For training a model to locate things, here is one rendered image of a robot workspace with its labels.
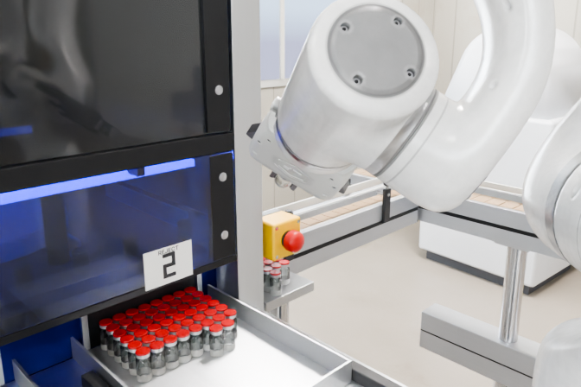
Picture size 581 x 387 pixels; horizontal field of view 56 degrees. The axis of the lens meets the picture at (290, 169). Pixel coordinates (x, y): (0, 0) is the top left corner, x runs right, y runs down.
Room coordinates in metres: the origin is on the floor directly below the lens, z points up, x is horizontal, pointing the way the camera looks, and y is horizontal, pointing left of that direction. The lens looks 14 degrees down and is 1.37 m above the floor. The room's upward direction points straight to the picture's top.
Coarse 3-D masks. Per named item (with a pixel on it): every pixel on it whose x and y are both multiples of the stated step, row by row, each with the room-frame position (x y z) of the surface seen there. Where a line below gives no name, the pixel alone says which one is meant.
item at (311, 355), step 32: (256, 320) 0.82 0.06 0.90; (96, 352) 0.75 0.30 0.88; (224, 352) 0.75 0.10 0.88; (256, 352) 0.75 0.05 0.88; (288, 352) 0.75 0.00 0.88; (320, 352) 0.72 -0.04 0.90; (128, 384) 0.67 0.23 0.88; (160, 384) 0.67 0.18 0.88; (192, 384) 0.67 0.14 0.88; (224, 384) 0.67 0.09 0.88; (256, 384) 0.67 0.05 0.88; (288, 384) 0.67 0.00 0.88; (320, 384) 0.64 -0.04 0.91
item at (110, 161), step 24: (144, 144) 0.77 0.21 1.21; (168, 144) 0.78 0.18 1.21; (192, 144) 0.81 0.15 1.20; (216, 144) 0.85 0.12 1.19; (0, 168) 0.63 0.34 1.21; (24, 168) 0.64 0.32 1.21; (48, 168) 0.66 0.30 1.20; (72, 168) 0.68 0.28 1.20; (96, 168) 0.71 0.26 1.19; (120, 168) 0.73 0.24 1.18; (0, 192) 0.62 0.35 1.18; (216, 264) 0.84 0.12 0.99; (144, 288) 0.75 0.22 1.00; (72, 312) 0.67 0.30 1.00; (24, 336) 0.63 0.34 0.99
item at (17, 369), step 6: (12, 360) 0.68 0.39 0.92; (18, 366) 0.67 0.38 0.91; (18, 372) 0.67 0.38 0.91; (24, 372) 0.65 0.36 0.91; (18, 378) 0.67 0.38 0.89; (24, 378) 0.65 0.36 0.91; (30, 378) 0.64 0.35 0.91; (6, 384) 0.67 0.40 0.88; (12, 384) 0.67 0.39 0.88; (18, 384) 0.67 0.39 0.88; (24, 384) 0.65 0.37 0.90; (30, 384) 0.63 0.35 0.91; (36, 384) 0.63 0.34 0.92
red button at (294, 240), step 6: (288, 234) 0.93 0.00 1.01; (294, 234) 0.93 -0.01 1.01; (300, 234) 0.93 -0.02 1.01; (288, 240) 0.92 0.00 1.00; (294, 240) 0.92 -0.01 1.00; (300, 240) 0.93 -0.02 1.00; (288, 246) 0.92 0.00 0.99; (294, 246) 0.92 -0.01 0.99; (300, 246) 0.93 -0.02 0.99; (294, 252) 0.93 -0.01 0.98
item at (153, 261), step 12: (156, 252) 0.76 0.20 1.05; (168, 252) 0.77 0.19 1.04; (180, 252) 0.79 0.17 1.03; (144, 264) 0.75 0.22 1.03; (156, 264) 0.76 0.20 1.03; (180, 264) 0.79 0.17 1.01; (192, 264) 0.81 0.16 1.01; (144, 276) 0.75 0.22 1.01; (156, 276) 0.76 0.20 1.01; (180, 276) 0.79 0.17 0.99
